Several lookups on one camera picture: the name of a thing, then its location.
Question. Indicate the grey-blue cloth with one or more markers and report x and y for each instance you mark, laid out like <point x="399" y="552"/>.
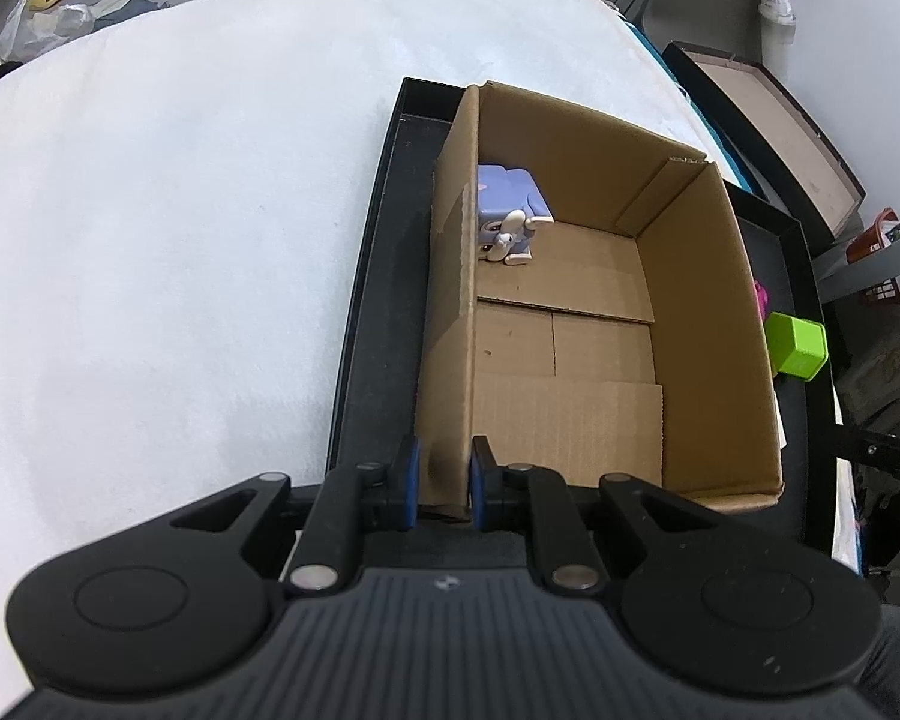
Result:
<point x="127" y="9"/>

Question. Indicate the green cube toy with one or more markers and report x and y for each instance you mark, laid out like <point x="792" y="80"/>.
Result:
<point x="795" y="345"/>

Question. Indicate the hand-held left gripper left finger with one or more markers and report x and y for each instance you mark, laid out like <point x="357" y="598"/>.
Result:
<point x="409" y="481"/>

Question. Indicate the brown cardboard box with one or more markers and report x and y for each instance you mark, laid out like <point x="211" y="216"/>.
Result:
<point x="570" y="360"/>

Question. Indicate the clear plastic bag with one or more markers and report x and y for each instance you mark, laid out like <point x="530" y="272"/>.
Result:
<point x="34" y="30"/>

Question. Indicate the black tray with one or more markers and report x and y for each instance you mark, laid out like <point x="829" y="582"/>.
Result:
<point x="386" y="300"/>

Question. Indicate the purple block toy figure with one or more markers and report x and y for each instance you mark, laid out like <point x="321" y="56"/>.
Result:
<point x="506" y="202"/>

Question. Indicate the orange basket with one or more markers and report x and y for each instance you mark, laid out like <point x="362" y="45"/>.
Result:
<point x="874" y="240"/>

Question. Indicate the pink dinosaur toy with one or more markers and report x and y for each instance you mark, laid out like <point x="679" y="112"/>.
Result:
<point x="760" y="304"/>

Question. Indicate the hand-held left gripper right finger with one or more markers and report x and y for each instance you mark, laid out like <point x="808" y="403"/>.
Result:
<point x="481" y="481"/>

